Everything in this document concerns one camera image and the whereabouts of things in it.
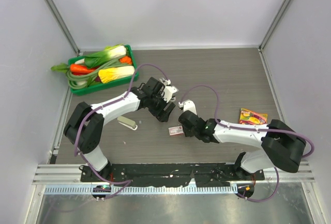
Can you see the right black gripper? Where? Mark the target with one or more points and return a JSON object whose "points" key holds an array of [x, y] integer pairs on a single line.
{"points": [[187, 133]]}

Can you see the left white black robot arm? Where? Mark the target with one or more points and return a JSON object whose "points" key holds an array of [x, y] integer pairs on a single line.
{"points": [[84, 127]]}

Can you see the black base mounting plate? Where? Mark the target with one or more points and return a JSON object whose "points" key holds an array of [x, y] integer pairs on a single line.
{"points": [[177, 174]]}

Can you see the yellow napa cabbage toy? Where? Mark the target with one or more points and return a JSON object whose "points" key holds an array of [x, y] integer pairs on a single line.
{"points": [[115, 73]]}

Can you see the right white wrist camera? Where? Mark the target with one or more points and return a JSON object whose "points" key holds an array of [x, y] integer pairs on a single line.
{"points": [[187, 105]]}

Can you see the red white staple box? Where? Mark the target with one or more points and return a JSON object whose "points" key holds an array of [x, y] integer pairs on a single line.
{"points": [[178, 130]]}

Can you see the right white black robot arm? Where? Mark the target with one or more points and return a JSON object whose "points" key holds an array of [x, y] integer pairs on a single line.
{"points": [[276, 143]]}

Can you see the green plastic tray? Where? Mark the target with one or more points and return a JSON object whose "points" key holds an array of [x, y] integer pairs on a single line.
{"points": [[99, 87]]}

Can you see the orange carrot toy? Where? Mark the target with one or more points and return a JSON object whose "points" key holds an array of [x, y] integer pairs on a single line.
{"points": [[78, 69]]}

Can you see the green white bok choy toy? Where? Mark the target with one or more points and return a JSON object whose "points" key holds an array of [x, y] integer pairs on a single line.
{"points": [[109, 53]]}

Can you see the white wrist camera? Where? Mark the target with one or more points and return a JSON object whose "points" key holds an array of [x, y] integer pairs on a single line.
{"points": [[170, 93], [187, 105]]}

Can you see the green leaf outside tray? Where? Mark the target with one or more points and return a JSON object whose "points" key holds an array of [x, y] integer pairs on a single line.
{"points": [[62, 68]]}

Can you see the small orange carrot piece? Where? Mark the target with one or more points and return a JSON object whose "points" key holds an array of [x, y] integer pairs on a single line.
{"points": [[126, 60]]}

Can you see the small beige stapler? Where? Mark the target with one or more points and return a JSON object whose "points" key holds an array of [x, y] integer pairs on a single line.
{"points": [[127, 123]]}

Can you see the black and beige stapler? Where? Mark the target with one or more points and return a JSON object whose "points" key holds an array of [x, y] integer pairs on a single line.
{"points": [[164, 81]]}

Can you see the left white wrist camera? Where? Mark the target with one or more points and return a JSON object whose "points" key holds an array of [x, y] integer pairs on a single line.
{"points": [[170, 93]]}

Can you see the green long beans toy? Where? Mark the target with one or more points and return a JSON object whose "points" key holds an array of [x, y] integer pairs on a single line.
{"points": [[83, 81]]}

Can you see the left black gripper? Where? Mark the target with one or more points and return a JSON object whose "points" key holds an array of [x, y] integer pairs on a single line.
{"points": [[165, 115]]}

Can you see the orange snack packet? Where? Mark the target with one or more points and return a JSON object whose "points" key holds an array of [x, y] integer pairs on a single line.
{"points": [[248, 117]]}

